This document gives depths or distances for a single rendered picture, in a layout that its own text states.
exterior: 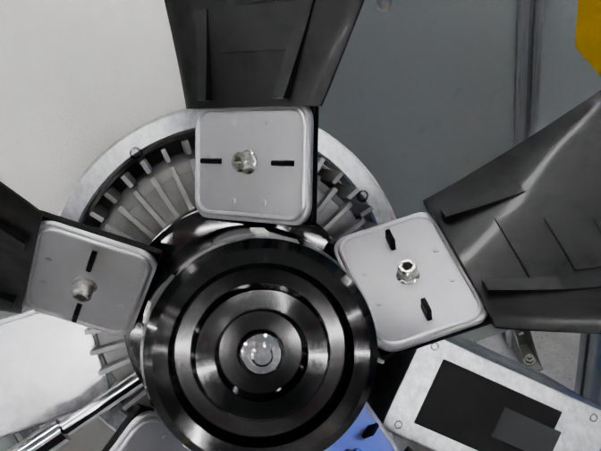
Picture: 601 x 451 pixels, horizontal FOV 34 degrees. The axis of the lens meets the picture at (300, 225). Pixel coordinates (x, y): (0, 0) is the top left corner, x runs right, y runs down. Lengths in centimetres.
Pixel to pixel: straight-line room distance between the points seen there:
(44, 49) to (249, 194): 27
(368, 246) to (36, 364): 23
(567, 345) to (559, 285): 145
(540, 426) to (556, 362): 128
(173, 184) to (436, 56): 82
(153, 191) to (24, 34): 19
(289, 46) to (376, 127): 94
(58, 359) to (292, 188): 22
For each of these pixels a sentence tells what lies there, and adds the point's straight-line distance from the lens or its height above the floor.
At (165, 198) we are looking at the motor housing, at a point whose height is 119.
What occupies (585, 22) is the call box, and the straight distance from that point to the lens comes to 102.
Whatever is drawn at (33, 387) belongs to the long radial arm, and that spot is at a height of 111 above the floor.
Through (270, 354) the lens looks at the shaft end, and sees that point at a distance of 50.
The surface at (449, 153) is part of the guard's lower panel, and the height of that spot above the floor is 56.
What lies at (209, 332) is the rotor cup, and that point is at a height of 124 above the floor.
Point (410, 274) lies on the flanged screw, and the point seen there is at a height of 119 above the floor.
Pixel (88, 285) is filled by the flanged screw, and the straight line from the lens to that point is 55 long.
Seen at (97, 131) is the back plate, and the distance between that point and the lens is 77.
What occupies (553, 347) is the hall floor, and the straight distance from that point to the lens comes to 201.
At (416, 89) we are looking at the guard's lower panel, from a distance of 145.
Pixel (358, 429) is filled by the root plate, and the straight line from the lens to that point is 60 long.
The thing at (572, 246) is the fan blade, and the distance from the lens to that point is 58.
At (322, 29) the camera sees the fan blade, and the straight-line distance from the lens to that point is 52.
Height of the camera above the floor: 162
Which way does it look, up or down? 46 degrees down
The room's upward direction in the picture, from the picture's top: 11 degrees counter-clockwise
